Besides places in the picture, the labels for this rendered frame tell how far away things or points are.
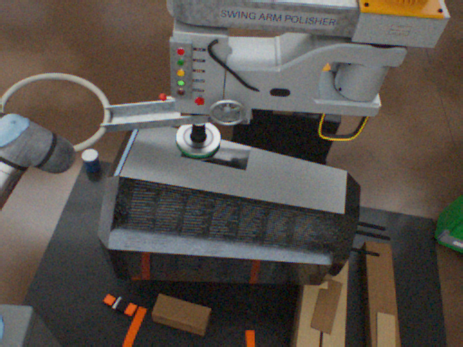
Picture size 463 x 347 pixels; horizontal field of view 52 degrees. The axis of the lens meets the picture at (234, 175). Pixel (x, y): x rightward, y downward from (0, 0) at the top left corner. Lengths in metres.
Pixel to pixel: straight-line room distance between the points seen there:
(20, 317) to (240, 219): 0.97
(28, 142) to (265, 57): 0.95
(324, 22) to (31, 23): 3.25
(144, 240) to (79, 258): 0.82
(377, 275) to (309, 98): 1.37
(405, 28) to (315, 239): 0.99
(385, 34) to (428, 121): 2.34
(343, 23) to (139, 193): 1.14
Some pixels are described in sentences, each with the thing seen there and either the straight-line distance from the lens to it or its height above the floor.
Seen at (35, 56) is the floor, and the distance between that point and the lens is 4.22.
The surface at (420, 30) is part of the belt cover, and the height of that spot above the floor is 1.68.
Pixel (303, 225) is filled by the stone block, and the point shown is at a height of 0.81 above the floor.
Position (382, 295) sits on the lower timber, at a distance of 2.93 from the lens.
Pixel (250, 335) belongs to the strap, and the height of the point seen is 0.02.
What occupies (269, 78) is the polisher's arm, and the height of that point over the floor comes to 1.40.
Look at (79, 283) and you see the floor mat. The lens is 2.92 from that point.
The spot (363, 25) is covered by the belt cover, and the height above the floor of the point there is 1.68.
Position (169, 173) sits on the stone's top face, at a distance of 2.19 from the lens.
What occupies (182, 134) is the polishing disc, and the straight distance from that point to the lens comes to 2.30.
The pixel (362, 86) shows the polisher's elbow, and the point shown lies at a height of 1.38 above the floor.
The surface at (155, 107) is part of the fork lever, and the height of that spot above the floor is 1.03.
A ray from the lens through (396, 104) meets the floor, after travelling 4.08.
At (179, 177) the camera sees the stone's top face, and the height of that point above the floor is 0.87.
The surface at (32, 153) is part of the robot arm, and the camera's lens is 1.44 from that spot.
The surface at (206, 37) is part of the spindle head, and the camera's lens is 1.74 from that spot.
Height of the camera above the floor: 2.65
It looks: 54 degrees down
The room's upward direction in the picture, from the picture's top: 8 degrees clockwise
